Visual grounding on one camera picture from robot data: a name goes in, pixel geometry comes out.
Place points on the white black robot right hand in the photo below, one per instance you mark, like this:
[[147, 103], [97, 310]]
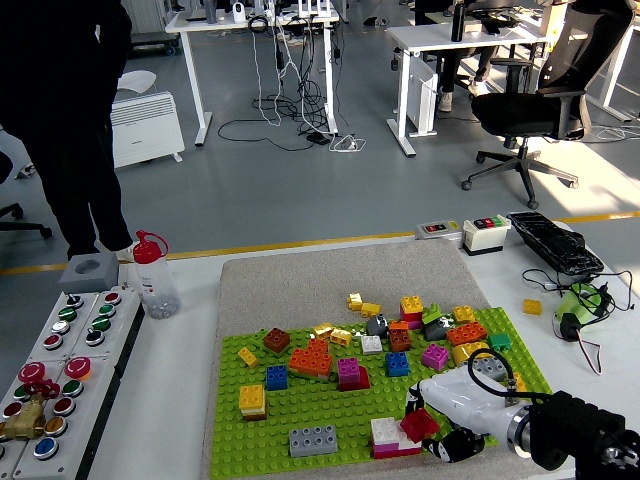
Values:
[[460, 400]]

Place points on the red square brick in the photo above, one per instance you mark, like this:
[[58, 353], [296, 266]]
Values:
[[419, 424]]

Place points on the magenta square brick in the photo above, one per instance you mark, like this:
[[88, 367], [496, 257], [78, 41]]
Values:
[[434, 356], [348, 370]]

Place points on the green studded baseplate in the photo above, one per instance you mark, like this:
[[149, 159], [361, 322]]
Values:
[[325, 405]]

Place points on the yellow curved brick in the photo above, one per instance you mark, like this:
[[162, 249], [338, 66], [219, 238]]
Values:
[[462, 352]]

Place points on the small narrow yellow brick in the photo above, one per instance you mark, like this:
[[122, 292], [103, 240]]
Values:
[[520, 384], [248, 357]]

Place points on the orange long brick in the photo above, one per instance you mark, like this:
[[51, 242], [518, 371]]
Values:
[[466, 333]]

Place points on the green small brick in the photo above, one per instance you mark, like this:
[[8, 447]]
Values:
[[499, 341]]

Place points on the blue square brick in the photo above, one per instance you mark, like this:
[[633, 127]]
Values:
[[276, 377], [397, 364]]

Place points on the dark grey brick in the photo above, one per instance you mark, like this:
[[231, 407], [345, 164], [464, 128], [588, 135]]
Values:
[[436, 331]]

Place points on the white magenta brick stack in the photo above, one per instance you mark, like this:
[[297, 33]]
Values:
[[385, 430]]

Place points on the yellow square brick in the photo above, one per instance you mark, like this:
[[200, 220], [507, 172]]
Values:
[[532, 306], [464, 314]]

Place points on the orange brown brick stack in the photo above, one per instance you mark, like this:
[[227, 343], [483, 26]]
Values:
[[399, 337]]

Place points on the lime green brick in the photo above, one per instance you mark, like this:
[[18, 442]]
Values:
[[432, 313]]

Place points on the red sloped brick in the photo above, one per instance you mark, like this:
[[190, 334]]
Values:
[[363, 381]]

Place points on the white flat square brick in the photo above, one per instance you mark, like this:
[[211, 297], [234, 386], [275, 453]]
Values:
[[371, 345]]

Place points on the yellow red brick stack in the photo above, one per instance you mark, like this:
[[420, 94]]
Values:
[[411, 306]]

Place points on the grey sloped brick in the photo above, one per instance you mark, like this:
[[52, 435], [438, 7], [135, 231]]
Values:
[[377, 326]]

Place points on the shiny gold brick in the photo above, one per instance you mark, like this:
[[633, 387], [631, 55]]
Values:
[[341, 337], [323, 330]]

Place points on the light green tape roll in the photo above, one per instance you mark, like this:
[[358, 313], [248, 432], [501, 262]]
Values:
[[567, 305]]

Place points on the grey eight-stud brick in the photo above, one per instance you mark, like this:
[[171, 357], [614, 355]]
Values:
[[313, 441]]

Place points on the orange brick cluster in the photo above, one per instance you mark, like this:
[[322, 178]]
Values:
[[309, 361]]

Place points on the black keyboard tray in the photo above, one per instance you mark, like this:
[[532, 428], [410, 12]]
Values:
[[550, 240]]

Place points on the grey-brown table mat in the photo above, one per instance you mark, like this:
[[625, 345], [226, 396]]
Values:
[[325, 275]]

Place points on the brown square brick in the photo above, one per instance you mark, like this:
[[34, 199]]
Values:
[[276, 340]]

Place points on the yellow tan brick stack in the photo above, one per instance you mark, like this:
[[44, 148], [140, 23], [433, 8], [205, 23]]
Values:
[[251, 397]]

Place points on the black office chair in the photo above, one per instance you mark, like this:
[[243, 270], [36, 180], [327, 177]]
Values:
[[15, 212], [520, 112]]

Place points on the black power adapter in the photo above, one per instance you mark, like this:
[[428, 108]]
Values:
[[318, 139]]

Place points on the white computer tower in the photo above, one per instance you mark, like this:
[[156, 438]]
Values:
[[422, 100]]

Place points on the clear bottle red cap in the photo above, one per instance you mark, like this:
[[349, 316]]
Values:
[[152, 285]]

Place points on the person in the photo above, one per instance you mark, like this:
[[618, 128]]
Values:
[[446, 70], [60, 75]]

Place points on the white desk with tower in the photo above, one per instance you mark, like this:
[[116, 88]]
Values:
[[425, 37]]

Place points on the black bottle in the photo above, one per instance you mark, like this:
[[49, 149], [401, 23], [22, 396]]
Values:
[[458, 25]]

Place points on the grey block with hole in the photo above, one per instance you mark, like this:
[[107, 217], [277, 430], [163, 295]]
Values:
[[100, 277]]

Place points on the white eight-button control box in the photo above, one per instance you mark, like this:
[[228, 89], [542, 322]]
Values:
[[82, 320]]

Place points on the white emergency-stop button box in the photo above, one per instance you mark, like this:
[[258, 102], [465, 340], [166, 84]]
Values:
[[70, 440]]

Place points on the white panel heater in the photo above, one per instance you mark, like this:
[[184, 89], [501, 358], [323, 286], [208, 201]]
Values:
[[145, 130]]

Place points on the brass valve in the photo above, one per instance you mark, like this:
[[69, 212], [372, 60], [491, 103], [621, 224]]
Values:
[[25, 425]]

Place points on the white plastic chair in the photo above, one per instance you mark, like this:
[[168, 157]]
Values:
[[137, 80]]

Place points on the black wheeled dolly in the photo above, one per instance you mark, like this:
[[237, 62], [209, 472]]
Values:
[[155, 40]]

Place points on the grey floor power strip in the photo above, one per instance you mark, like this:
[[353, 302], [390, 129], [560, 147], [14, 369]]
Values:
[[26, 171]]

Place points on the white switch box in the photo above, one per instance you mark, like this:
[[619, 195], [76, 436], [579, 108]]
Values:
[[482, 240]]

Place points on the grey switch box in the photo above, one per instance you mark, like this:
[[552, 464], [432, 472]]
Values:
[[436, 230]]

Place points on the white small camera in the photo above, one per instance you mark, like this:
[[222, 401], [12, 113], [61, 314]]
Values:
[[239, 12]]

